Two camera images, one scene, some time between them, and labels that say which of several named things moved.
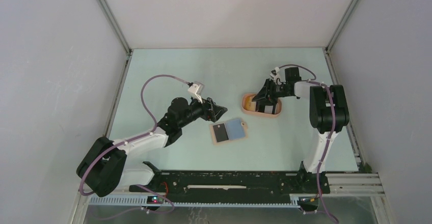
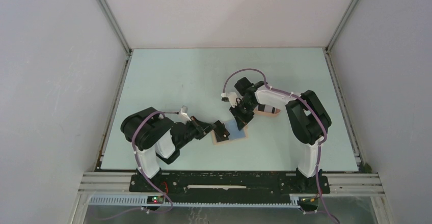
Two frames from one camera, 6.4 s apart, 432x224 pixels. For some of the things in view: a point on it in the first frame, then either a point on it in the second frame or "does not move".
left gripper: x=211 y=111 → x=202 y=128
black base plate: x=233 y=185 does not move
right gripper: x=265 y=96 → x=241 y=120
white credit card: x=268 y=109 does not move
